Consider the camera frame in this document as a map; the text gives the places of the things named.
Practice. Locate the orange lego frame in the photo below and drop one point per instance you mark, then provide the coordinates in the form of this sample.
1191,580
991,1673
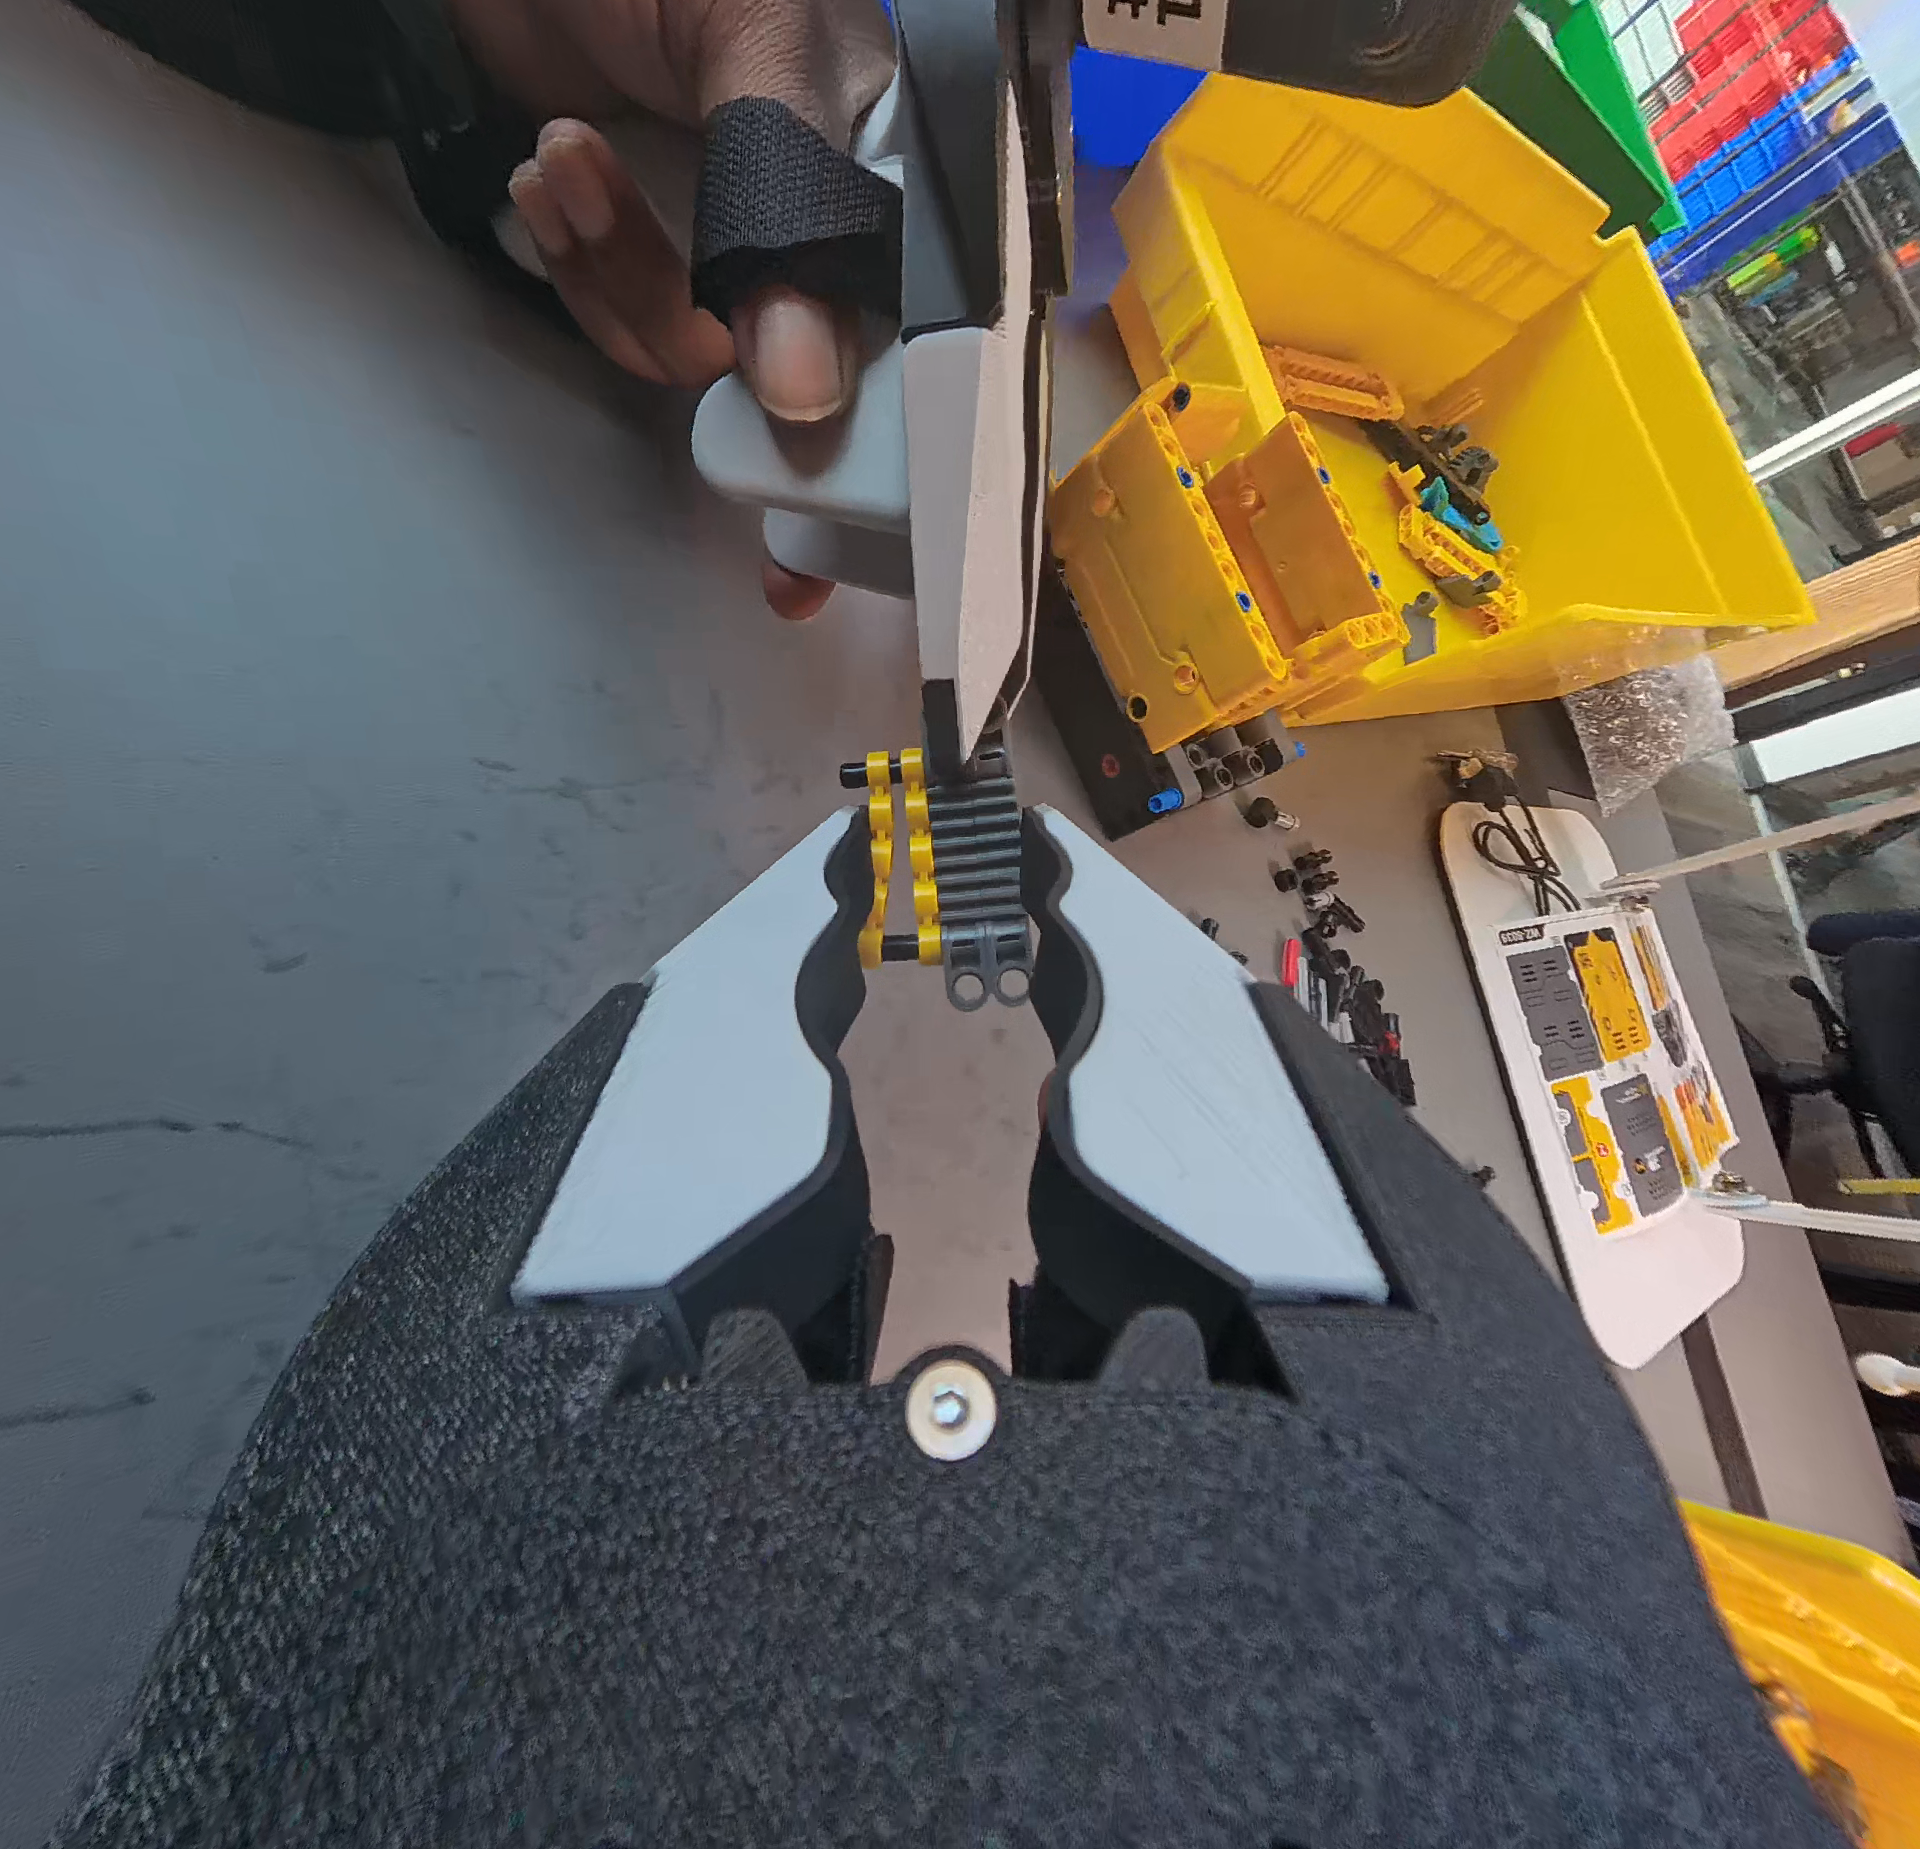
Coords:
1333,379

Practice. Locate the black office chair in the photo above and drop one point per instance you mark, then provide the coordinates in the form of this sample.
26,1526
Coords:
1874,1039

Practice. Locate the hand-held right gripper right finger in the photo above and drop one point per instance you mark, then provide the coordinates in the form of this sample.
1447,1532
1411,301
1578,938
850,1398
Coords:
1215,1130

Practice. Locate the wooden post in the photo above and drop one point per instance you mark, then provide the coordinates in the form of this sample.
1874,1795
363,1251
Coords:
1846,613

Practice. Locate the pile of small lego pins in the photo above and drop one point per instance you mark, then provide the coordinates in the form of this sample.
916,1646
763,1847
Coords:
1335,965

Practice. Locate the black lego beam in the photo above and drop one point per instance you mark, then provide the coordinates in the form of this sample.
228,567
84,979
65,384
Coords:
1432,455

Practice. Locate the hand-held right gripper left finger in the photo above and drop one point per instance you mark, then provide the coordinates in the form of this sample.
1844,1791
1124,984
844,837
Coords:
689,1130

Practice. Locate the blue plastic bin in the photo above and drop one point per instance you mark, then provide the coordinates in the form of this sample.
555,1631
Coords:
1133,109

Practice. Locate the yellow lego beam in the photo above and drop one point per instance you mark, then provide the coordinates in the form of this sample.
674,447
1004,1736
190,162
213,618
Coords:
918,860
874,860

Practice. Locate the instruction booklet on stand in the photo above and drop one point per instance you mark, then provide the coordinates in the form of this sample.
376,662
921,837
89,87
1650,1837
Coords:
1650,1280

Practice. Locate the yellow black lego model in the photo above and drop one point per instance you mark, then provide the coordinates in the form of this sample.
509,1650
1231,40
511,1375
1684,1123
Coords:
1155,561

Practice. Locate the yellow lego connector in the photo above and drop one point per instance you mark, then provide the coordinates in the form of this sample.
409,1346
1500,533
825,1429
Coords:
1440,552

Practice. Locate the teal lego piece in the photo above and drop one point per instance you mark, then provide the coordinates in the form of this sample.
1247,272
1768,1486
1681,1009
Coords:
1458,513

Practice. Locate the yellow plastic bin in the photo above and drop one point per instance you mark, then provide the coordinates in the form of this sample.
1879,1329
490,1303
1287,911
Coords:
1800,1669
1650,500

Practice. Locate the clear bubble wrap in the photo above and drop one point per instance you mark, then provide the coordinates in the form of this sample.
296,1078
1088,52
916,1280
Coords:
1644,731

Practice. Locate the stack of red crates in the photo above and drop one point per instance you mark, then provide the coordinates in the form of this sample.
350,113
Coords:
1755,33

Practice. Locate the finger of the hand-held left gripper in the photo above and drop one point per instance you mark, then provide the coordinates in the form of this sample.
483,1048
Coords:
951,529
855,552

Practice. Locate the stack of blue crates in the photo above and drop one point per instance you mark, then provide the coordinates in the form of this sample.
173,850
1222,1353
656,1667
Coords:
1787,184

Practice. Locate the person's left hand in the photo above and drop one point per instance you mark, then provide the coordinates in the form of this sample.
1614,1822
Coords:
674,6

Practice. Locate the black lego axle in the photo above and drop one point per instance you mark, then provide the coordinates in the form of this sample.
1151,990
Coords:
864,766
902,950

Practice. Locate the green plastic bin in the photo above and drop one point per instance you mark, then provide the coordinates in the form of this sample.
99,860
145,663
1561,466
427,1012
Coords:
1605,95

